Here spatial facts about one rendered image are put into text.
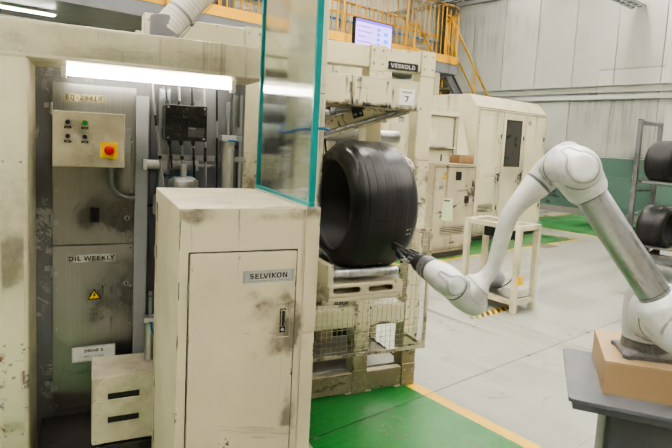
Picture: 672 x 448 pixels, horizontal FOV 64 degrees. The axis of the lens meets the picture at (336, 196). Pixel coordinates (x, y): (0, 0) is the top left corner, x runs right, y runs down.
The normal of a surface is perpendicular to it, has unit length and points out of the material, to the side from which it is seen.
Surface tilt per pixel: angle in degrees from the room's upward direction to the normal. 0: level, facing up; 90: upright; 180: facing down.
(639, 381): 90
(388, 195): 76
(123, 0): 90
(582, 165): 84
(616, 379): 90
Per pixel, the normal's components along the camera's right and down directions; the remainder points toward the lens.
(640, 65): -0.77, 0.03
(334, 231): 0.36, -0.53
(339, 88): 0.41, 0.11
